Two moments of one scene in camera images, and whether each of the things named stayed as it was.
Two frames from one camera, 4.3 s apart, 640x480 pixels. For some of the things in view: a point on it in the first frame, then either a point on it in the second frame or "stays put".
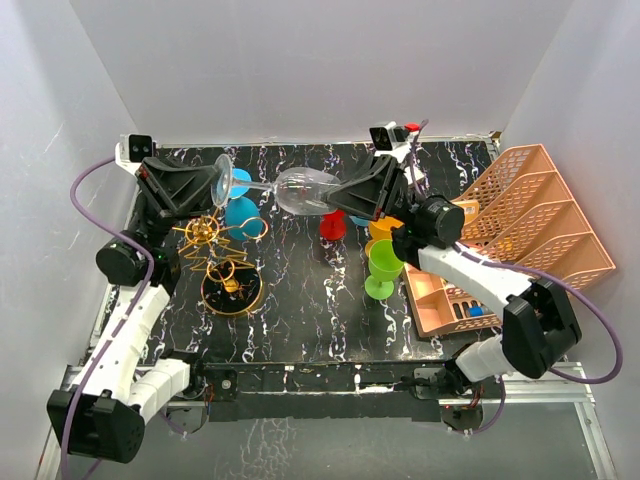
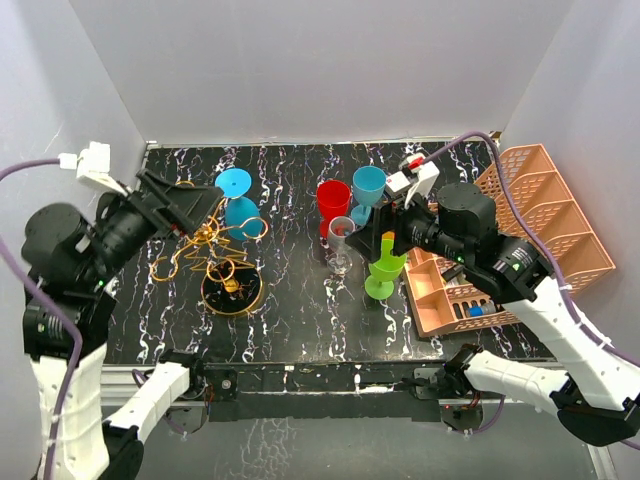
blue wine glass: x=243 y=217 stays put
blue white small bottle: x=475 y=311 stays put
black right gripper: x=372 y=191 to x=367 y=239
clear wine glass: x=298 y=190 to x=339 y=227
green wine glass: x=384 y=266 stays put
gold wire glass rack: x=229 y=286 stays put
